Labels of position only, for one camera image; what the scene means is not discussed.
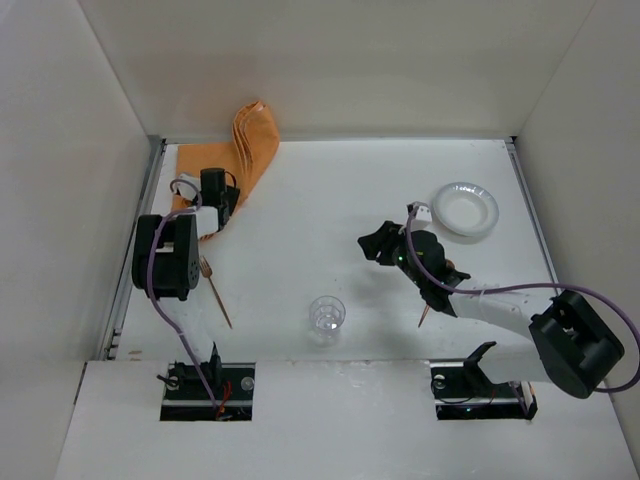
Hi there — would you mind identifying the white paper plate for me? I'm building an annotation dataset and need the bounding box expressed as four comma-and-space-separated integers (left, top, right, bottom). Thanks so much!
432, 182, 500, 237

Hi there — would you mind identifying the orange cloth napkin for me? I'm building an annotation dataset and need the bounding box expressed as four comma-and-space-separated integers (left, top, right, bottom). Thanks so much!
169, 101, 281, 243

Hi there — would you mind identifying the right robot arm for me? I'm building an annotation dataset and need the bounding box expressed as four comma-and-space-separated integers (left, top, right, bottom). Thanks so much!
357, 221, 625, 399

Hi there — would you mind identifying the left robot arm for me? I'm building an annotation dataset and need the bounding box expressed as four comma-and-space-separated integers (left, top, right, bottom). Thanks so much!
131, 167, 240, 390

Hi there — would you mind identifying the copper spoon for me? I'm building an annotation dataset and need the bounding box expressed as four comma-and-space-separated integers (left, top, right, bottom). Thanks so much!
418, 305, 430, 329

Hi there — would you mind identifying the copper fork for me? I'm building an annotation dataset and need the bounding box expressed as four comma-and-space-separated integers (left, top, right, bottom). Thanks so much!
199, 255, 233, 329

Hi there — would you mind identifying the clear plastic cup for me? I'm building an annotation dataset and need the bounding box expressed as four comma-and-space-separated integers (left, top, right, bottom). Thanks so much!
309, 295, 346, 347

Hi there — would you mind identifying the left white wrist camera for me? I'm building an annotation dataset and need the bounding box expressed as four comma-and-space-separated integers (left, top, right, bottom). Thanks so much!
170, 173, 201, 209

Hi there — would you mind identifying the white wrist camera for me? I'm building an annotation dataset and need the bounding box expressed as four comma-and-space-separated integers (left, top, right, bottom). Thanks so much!
170, 173, 201, 209
407, 201, 433, 224

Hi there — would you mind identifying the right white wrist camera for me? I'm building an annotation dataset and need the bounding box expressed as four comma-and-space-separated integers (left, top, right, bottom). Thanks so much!
407, 201, 433, 224

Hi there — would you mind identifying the left aluminium table rail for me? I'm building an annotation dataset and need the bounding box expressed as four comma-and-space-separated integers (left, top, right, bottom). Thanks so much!
95, 135, 166, 361

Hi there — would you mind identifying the aluminium table rail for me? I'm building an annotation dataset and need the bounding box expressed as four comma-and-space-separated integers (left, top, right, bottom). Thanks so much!
95, 135, 166, 361
505, 137, 558, 282

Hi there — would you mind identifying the right aluminium table rail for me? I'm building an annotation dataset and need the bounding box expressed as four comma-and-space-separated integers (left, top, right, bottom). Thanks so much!
505, 137, 558, 282

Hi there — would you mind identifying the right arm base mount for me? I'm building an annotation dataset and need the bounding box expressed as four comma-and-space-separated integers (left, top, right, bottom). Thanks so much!
430, 360, 538, 421

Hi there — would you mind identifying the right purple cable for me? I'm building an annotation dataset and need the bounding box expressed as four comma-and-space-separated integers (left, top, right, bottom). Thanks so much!
405, 207, 640, 416

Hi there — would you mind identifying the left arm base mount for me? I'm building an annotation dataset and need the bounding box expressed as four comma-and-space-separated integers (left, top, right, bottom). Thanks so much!
157, 363, 256, 422

